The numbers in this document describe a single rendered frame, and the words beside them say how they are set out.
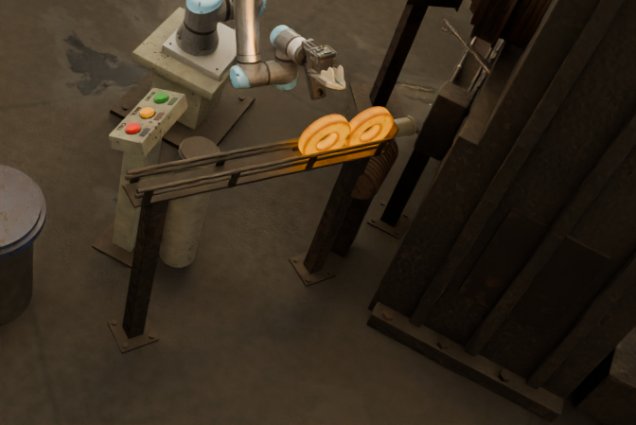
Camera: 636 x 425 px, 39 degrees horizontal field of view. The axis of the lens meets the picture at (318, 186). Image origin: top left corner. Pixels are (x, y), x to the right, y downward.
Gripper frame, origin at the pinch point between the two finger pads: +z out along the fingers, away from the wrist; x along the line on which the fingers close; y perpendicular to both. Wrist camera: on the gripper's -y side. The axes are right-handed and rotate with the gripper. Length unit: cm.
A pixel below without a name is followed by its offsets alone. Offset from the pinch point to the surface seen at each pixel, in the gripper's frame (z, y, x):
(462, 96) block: 22.2, 2.0, 27.2
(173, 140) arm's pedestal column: -69, -50, -21
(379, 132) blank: 16.3, -6.8, 2.6
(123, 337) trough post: -5, -72, -69
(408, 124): 16.0, -7.3, 13.7
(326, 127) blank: 19.0, 1.8, -18.0
